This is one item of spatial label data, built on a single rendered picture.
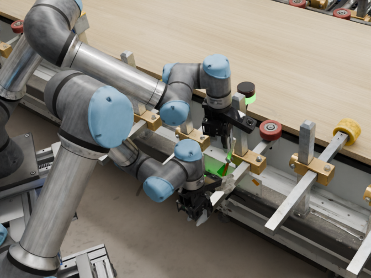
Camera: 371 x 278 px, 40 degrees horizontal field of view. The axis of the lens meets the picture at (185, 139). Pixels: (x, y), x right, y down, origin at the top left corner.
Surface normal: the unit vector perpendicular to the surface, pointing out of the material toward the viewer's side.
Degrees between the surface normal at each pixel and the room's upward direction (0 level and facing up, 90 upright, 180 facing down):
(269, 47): 0
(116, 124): 85
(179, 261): 0
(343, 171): 90
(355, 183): 90
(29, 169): 0
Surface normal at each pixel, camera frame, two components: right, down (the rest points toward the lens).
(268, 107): -0.11, -0.72
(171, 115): -0.14, 0.70
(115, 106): 0.79, 0.29
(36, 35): -0.40, 0.14
